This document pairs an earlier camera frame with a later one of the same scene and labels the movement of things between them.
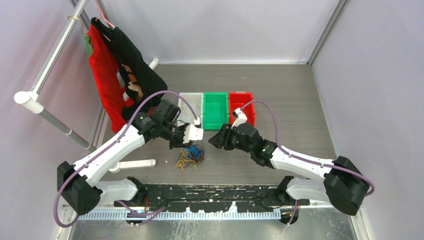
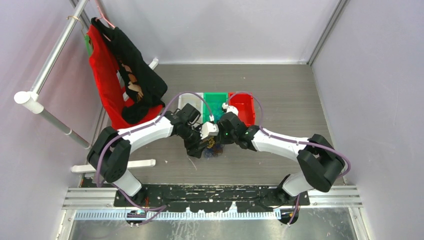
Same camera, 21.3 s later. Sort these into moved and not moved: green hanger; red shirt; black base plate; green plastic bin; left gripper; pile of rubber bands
Moved: left gripper; pile of rubber bands
Not moved: green hanger; green plastic bin; red shirt; black base plate
